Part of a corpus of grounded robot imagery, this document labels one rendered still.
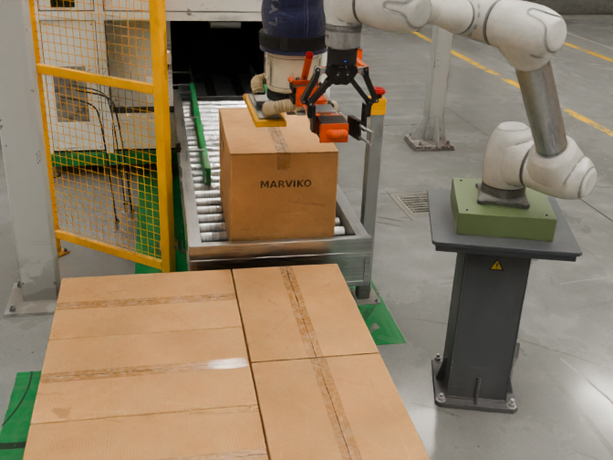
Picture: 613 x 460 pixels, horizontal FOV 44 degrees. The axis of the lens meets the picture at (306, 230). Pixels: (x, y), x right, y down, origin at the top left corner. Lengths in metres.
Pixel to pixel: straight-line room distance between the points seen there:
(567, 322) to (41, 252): 2.46
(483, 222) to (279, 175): 0.75
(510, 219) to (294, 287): 0.78
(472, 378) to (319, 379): 0.98
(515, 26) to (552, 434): 1.57
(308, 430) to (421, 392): 1.16
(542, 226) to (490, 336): 0.50
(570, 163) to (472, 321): 0.73
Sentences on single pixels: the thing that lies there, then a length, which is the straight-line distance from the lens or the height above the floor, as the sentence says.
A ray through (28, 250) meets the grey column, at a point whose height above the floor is 0.28.
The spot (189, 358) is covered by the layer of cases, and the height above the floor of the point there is 0.54.
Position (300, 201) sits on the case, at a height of 0.76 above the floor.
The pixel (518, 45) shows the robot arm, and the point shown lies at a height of 1.46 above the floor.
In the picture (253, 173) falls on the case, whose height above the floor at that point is 0.87.
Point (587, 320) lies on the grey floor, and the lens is 3.86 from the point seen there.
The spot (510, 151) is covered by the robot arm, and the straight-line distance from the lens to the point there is 2.68.
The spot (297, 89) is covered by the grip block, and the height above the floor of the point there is 1.29.
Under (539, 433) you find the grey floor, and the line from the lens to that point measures 3.07.
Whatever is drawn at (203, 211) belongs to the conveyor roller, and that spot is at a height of 0.54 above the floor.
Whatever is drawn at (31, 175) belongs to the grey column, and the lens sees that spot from 3.51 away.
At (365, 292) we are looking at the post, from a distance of 3.70.
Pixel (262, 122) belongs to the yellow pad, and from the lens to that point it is 2.39.
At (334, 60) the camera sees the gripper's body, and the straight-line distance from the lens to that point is 1.91.
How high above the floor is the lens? 1.85
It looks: 25 degrees down
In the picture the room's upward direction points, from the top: 2 degrees clockwise
